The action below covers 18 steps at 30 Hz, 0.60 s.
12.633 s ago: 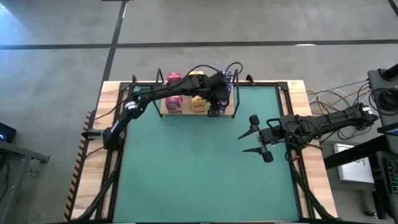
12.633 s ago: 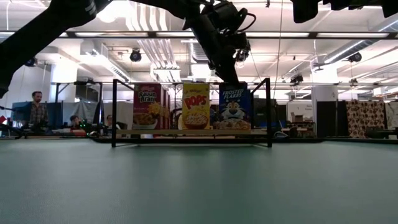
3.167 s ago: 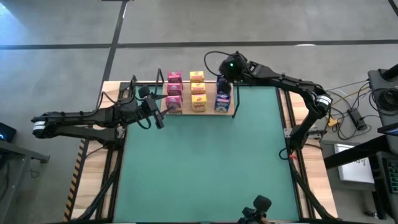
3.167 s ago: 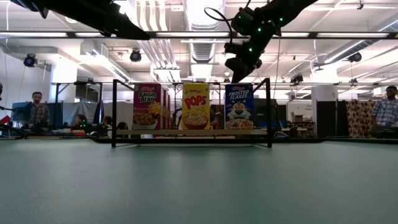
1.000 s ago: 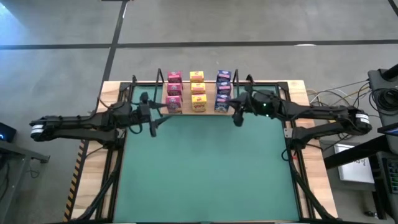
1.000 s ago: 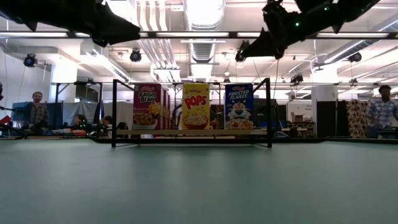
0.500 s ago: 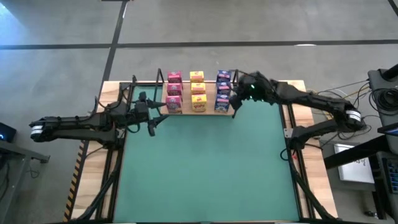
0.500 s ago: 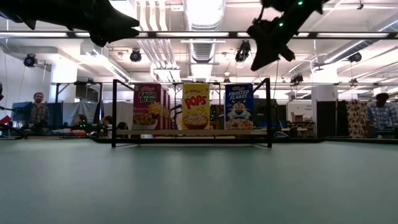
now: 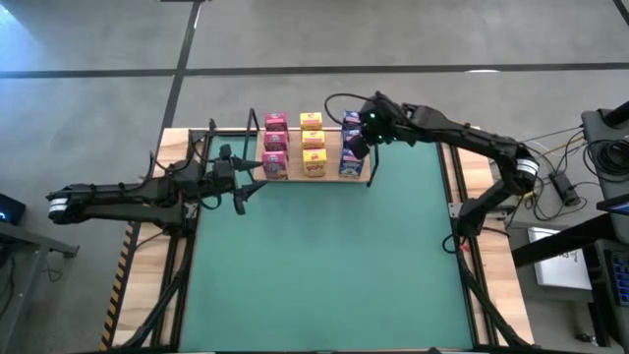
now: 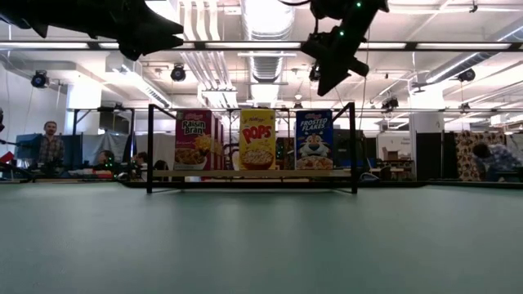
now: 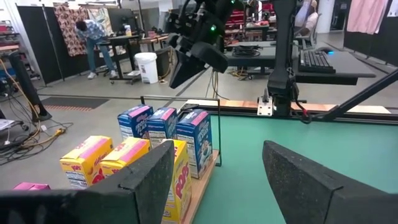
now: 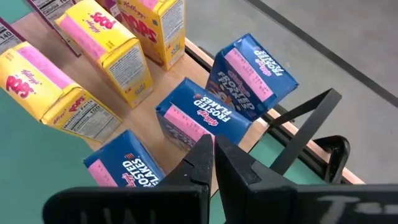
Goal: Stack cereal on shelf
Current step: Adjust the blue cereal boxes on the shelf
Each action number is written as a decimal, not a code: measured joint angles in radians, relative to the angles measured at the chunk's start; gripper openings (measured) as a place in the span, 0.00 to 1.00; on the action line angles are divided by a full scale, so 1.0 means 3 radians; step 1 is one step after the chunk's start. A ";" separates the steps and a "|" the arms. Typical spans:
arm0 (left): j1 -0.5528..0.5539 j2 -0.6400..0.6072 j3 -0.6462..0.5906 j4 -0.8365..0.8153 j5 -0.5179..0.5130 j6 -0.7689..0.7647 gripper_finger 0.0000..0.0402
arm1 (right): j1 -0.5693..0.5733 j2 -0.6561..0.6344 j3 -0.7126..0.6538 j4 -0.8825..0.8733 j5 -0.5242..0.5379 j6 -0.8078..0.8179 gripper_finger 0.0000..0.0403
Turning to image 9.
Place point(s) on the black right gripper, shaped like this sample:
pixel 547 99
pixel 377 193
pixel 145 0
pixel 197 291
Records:
pixel 377 120

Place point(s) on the black table frame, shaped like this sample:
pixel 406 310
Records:
pixel 183 290

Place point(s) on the yellow black hazard strip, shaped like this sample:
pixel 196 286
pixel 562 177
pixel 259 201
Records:
pixel 118 285

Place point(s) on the green table mat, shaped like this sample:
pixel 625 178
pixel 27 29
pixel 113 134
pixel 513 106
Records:
pixel 319 275

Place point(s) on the black metal shelf side frame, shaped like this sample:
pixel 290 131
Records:
pixel 244 157
pixel 376 159

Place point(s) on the black beam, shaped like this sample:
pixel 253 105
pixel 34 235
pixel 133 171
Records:
pixel 555 243

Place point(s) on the black laptop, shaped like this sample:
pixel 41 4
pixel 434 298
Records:
pixel 614 205

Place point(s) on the grey equipment cart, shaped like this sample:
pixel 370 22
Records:
pixel 597 128

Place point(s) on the grey metal bracket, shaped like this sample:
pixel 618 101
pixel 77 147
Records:
pixel 454 211

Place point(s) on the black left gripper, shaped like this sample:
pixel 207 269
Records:
pixel 216 177

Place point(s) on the blue Frosted Flakes cereal box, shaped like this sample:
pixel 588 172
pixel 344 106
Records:
pixel 351 166
pixel 351 118
pixel 348 137

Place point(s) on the pink Raisin Bran cereal box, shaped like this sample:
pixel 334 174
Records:
pixel 274 164
pixel 276 121
pixel 275 141

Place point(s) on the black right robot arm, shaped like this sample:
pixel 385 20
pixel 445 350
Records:
pixel 457 130

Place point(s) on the wooden shelf board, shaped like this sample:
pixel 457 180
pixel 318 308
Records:
pixel 295 169

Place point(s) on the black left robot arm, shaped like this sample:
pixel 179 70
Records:
pixel 108 194

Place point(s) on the white board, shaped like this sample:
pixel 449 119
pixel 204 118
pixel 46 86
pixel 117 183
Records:
pixel 560 270

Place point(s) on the blue lit keyboard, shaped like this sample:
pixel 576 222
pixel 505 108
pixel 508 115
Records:
pixel 620 275

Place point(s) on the black power adapter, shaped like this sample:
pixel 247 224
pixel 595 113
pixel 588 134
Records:
pixel 565 188

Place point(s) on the black box with blue light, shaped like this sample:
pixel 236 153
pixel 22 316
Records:
pixel 12 209

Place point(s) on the yellow Corn Pops cereal box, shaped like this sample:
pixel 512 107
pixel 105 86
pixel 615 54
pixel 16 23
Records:
pixel 311 121
pixel 313 139
pixel 314 162

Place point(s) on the grey metal stand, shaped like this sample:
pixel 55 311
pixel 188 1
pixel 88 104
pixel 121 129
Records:
pixel 29 241

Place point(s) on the small black floor item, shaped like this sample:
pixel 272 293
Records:
pixel 586 338

